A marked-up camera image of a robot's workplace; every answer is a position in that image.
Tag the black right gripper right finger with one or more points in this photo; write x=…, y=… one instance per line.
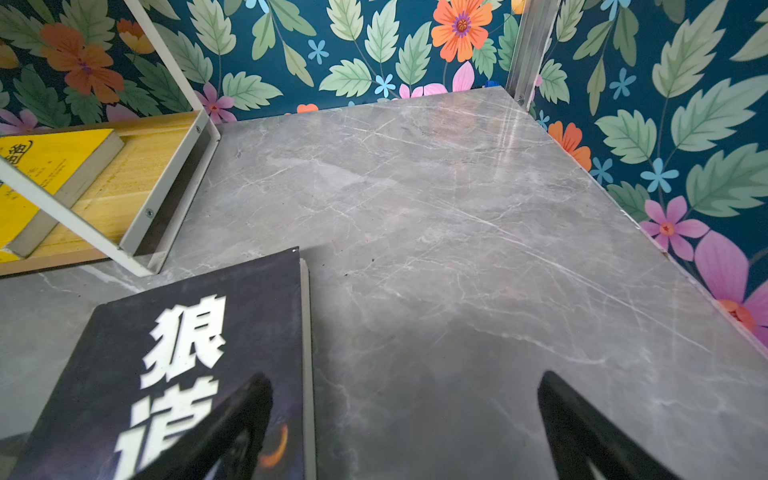
x=585, y=444

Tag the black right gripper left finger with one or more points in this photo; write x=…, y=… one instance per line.
x=226, y=443

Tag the black wolf cover book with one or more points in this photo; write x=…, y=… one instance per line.
x=153, y=372

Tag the yellow book on lower shelf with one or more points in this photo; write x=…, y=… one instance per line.
x=65, y=165

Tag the white frame wooden bookshelf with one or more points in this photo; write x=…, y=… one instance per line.
x=136, y=67

